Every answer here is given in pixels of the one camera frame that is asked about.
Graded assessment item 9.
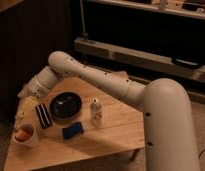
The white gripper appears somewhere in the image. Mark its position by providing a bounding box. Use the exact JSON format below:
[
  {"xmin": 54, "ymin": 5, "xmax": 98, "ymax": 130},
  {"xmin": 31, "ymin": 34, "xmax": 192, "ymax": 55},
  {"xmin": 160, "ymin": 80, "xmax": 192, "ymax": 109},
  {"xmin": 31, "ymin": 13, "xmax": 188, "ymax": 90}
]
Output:
[{"xmin": 16, "ymin": 66, "xmax": 62, "ymax": 119}]

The black ceramic bowl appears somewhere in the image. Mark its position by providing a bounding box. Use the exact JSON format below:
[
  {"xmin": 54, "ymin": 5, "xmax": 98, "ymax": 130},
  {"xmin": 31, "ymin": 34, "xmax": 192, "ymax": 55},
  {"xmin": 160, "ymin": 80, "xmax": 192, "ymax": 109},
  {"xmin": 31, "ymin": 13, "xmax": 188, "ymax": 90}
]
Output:
[{"xmin": 50, "ymin": 92, "xmax": 82, "ymax": 120}]

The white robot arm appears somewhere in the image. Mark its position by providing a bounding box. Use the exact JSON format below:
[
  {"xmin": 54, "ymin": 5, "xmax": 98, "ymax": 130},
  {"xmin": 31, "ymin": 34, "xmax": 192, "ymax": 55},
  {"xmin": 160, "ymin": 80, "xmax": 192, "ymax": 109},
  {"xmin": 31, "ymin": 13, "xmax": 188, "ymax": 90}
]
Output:
[{"xmin": 18, "ymin": 51, "xmax": 200, "ymax": 171}]

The black white striped block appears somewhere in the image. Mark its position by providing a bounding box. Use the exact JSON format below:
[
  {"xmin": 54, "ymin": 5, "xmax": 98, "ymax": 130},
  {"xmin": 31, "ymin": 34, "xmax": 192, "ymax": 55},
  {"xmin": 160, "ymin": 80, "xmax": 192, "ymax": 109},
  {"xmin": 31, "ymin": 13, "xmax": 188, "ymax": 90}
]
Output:
[{"xmin": 35, "ymin": 103, "xmax": 52, "ymax": 129}]

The white cup with orange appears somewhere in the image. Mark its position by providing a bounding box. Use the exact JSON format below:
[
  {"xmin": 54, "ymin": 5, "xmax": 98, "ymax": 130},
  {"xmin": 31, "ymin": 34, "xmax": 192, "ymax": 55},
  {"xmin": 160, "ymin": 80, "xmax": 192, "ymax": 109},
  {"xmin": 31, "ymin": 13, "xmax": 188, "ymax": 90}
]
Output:
[{"xmin": 13, "ymin": 124, "xmax": 39, "ymax": 148}]

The blue sponge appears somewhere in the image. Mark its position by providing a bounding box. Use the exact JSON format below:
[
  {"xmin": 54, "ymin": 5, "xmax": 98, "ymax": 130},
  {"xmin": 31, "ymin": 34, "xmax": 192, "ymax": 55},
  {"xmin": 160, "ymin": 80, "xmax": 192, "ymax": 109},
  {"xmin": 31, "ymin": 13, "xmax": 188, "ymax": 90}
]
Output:
[{"xmin": 62, "ymin": 122, "xmax": 84, "ymax": 139}]

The wooden table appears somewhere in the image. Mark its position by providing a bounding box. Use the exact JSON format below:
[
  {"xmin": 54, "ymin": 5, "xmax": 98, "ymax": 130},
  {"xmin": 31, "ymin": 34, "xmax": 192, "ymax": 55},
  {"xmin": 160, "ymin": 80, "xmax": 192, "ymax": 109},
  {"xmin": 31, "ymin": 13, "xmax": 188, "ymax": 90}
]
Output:
[{"xmin": 4, "ymin": 77, "xmax": 144, "ymax": 171}]

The clear plastic bottle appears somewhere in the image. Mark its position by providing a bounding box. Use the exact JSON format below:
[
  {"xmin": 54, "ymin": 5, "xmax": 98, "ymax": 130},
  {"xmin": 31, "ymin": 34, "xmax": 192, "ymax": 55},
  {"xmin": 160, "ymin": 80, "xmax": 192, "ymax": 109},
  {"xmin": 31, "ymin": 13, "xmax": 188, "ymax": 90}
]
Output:
[{"xmin": 90, "ymin": 98, "xmax": 102, "ymax": 126}]

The metal pole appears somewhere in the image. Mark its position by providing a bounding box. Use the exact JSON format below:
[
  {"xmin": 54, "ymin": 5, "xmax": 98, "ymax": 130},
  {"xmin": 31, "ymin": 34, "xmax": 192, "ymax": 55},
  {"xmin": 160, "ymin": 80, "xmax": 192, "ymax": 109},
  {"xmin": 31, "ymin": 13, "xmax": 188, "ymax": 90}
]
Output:
[{"xmin": 79, "ymin": 0, "xmax": 88, "ymax": 41}]

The long grey case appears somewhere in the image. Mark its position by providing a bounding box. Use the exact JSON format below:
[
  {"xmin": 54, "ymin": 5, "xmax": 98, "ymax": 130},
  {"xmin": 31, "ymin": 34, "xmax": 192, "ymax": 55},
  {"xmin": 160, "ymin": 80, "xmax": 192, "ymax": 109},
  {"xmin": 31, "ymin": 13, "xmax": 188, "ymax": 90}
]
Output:
[{"xmin": 74, "ymin": 38, "xmax": 205, "ymax": 83}]

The black case handle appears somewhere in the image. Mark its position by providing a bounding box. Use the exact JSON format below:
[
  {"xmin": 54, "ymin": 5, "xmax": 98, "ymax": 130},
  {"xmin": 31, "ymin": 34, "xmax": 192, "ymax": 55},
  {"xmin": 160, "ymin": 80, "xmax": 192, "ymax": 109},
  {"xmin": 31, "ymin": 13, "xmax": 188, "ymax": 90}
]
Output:
[{"xmin": 171, "ymin": 58, "xmax": 203, "ymax": 70}]

